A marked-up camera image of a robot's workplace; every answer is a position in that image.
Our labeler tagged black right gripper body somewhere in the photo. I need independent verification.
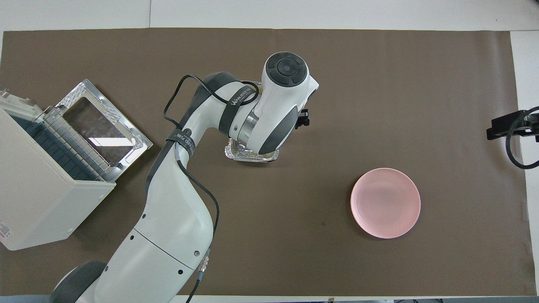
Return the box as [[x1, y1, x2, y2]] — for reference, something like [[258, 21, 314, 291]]
[[511, 109, 539, 136]]

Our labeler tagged aluminium foil tray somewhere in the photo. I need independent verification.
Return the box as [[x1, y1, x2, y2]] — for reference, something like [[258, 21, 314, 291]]
[[224, 81, 280, 163]]

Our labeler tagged glass oven door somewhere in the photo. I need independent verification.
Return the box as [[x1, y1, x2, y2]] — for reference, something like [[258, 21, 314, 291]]
[[55, 79, 154, 182]]

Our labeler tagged white toaster oven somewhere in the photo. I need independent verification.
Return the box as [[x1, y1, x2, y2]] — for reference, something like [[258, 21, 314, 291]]
[[0, 88, 117, 252]]

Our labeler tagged brown table mat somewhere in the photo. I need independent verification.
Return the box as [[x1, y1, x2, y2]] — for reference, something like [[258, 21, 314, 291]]
[[0, 28, 537, 296]]

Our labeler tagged pink plate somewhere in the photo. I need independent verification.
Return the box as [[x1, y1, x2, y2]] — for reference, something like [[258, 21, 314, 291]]
[[350, 167, 421, 239]]

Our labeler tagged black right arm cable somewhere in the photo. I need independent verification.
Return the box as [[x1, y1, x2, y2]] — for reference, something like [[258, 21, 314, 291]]
[[504, 106, 539, 170]]

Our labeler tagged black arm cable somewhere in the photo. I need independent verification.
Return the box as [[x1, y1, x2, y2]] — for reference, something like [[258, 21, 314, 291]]
[[504, 106, 539, 170], [163, 74, 259, 303]]

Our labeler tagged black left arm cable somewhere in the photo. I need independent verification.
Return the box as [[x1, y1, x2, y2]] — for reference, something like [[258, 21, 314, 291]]
[[163, 74, 259, 303]]

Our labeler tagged metal wire oven rack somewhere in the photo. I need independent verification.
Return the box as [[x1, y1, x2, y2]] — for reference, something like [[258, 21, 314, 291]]
[[11, 107, 116, 182]]

